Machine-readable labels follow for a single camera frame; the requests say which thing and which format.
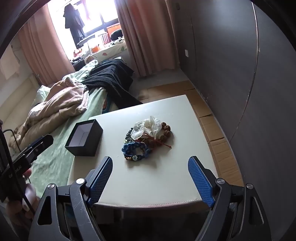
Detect brown rudraksha bead bracelet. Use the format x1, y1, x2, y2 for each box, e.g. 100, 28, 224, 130
147, 121, 172, 149

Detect pink curtain right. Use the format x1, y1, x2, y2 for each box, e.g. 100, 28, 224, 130
115, 1, 178, 77

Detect black knitted throw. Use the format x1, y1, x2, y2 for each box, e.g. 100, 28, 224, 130
82, 59, 142, 109

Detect pink beige blanket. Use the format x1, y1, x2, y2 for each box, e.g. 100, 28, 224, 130
8, 77, 89, 152

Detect black cable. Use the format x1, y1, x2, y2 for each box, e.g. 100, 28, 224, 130
2, 128, 19, 149

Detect white floral pillow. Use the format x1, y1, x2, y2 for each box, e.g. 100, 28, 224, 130
92, 39, 127, 62

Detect red string bangle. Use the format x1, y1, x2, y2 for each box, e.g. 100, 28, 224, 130
142, 133, 171, 149

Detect pink curtain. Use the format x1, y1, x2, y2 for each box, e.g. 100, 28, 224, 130
115, 1, 178, 77
18, 5, 74, 86

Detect dark hanging clothes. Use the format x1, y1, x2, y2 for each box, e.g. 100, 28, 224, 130
63, 4, 86, 46

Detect black jewelry box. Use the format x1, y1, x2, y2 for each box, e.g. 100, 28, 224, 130
65, 120, 103, 157

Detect clear plastic pouch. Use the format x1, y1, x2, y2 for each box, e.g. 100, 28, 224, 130
130, 116, 162, 141

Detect blue bead bracelet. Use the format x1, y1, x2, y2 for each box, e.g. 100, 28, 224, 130
121, 141, 153, 162

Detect dark grey wardrobe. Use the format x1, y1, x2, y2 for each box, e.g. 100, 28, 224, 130
172, 1, 295, 240

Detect flattened cardboard sheets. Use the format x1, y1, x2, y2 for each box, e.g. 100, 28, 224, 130
135, 80, 244, 186

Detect pink curtain left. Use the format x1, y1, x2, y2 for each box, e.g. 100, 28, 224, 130
18, 5, 74, 86

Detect green bed sheet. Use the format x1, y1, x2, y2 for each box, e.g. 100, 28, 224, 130
31, 61, 117, 197

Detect left hand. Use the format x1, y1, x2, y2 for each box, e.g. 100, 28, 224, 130
5, 176, 40, 230

